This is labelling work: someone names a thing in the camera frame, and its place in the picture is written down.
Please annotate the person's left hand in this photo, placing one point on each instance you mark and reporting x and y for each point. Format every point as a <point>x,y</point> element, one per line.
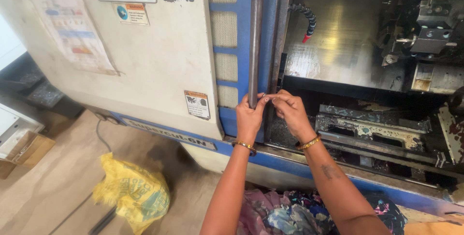
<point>248,119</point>

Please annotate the person's right hand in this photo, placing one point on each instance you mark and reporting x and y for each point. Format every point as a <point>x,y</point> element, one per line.
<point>295,117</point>

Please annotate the gold bangle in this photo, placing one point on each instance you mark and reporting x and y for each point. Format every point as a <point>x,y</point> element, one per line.
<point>309,143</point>
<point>245,145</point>

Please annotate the orange white hand warning sticker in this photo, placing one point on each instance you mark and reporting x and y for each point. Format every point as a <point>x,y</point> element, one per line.
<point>197,105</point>

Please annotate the worn painted machine bed plate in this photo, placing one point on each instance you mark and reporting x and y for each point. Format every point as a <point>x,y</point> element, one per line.
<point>369,128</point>

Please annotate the grey machine nameplate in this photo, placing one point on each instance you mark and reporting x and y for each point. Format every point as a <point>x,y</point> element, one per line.
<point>168,134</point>

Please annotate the floral patterned clothing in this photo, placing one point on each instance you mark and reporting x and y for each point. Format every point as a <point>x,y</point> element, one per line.
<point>311,213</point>

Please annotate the white and blue lathe machine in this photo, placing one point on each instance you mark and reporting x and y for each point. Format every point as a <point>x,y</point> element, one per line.
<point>159,57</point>

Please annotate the yellow plastic sack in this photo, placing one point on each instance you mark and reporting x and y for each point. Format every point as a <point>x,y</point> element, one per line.
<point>132,191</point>

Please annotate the warning sticker with blue circle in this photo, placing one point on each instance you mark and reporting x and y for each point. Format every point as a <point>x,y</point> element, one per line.
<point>131,13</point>

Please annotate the dark metal tool turret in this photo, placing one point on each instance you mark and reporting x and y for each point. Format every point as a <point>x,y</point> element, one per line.
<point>427,21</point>

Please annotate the black rod on floor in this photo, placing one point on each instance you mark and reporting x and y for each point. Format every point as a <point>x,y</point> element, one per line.
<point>102,222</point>

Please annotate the faded paper chart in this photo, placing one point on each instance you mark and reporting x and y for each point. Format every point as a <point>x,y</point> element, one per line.
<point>69,24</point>

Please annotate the black chip tray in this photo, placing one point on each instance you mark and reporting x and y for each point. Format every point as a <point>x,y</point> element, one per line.
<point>36,88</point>

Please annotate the brown cardboard box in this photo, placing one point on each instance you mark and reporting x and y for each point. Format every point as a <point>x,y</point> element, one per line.
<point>27,153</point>

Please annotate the white cabinet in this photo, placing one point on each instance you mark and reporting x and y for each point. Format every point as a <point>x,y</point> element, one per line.
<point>16,129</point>

